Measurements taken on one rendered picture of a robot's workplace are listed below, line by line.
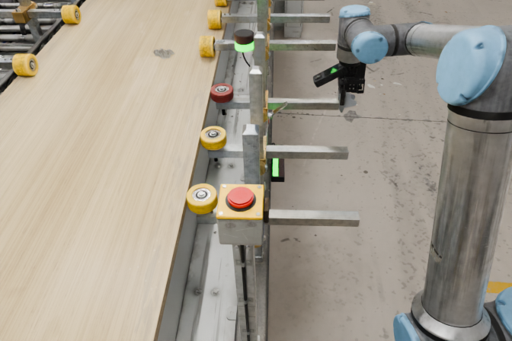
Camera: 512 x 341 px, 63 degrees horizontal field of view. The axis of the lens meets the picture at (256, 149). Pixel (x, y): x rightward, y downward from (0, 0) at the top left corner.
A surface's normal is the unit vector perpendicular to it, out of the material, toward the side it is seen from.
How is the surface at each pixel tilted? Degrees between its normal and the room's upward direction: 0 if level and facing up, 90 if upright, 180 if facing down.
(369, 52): 89
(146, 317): 0
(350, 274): 0
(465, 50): 83
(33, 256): 0
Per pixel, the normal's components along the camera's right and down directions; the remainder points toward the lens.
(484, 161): -0.28, 0.40
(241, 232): -0.04, 0.65
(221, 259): -0.02, -0.76
